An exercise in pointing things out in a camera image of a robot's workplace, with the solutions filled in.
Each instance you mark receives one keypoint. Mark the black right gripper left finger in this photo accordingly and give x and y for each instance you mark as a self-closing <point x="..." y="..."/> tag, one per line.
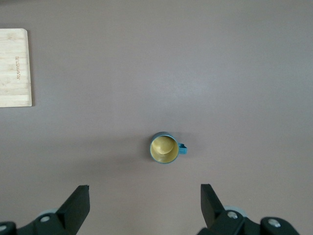
<point x="73" y="208"/>

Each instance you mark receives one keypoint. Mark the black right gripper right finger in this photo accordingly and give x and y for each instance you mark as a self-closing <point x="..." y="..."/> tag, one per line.
<point x="212" y="208"/>

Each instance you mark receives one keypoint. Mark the teal cup with yellow inside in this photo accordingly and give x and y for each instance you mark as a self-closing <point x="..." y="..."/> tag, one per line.
<point x="162" y="159"/>

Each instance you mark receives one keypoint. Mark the bamboo cutting board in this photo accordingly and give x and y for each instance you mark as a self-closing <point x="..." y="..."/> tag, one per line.
<point x="14" y="49"/>

